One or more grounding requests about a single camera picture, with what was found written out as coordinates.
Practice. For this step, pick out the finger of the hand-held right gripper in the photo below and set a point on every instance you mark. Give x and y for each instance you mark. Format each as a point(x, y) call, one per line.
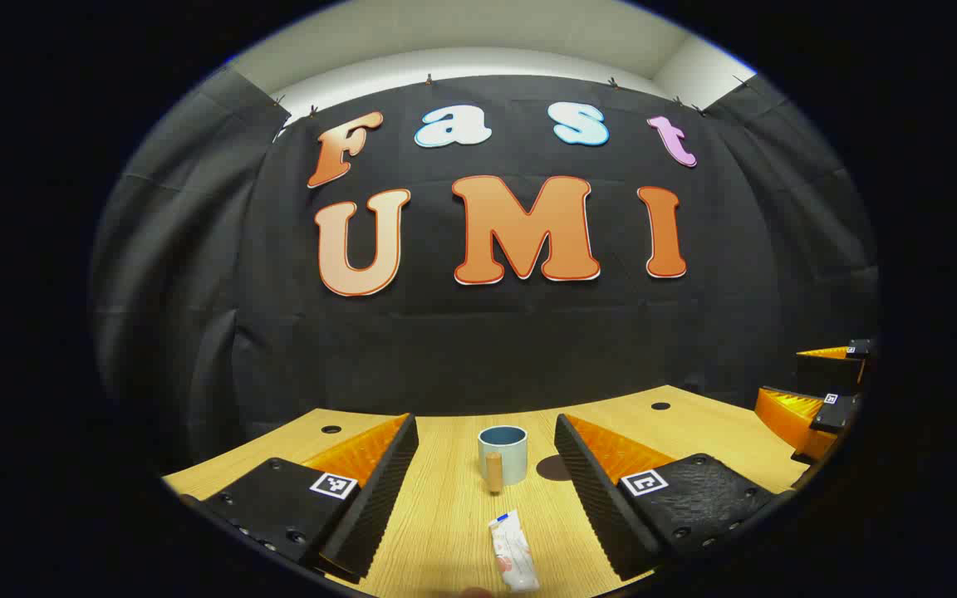
point(827, 374)
point(790, 415)

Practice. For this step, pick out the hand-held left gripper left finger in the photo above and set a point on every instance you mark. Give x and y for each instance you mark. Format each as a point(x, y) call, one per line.
point(379, 498)

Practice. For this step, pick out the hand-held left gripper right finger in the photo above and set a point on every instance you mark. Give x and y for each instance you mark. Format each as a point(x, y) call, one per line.
point(599, 507)

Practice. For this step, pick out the dark round coaster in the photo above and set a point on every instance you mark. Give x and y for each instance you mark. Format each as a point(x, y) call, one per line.
point(549, 469)

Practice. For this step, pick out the white toothpaste tube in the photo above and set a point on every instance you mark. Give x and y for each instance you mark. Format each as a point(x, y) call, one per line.
point(513, 552)

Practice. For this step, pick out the wooden desktop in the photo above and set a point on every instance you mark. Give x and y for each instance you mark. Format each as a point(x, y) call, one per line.
point(445, 515)

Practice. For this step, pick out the black backdrop cloth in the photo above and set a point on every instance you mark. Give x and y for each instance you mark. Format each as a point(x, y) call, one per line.
point(478, 349)

